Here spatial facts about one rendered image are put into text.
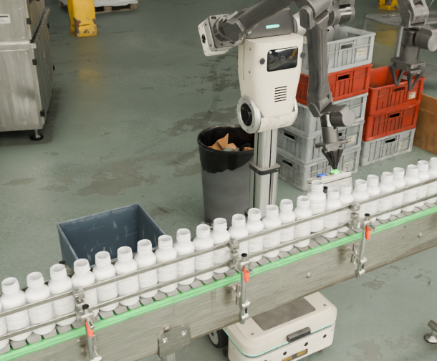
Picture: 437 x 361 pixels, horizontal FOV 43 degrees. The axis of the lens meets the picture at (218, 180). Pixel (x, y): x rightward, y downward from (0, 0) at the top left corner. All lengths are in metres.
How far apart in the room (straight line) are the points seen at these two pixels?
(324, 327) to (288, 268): 1.04
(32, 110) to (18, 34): 0.66
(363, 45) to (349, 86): 0.30
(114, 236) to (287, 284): 0.72
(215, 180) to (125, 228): 1.36
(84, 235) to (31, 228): 1.83
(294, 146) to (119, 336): 2.85
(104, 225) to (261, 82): 0.81
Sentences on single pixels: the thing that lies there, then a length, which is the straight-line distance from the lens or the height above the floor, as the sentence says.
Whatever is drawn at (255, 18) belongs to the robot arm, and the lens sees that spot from 1.93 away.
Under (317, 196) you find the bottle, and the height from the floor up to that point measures 1.16.
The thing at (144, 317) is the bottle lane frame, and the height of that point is 0.97.
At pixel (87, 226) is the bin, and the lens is 2.11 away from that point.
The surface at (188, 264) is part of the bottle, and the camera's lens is 1.58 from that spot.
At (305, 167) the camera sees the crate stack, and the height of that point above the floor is 0.20.
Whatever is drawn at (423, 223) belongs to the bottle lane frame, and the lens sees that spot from 2.14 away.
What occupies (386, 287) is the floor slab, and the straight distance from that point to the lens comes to 3.38.
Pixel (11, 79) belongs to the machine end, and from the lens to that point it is 5.10.
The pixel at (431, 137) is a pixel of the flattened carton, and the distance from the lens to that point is 5.11.
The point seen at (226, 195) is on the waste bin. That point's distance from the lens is 3.46.
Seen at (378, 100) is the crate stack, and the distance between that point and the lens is 4.60.
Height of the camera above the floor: 2.00
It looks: 27 degrees down
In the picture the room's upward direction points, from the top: straight up
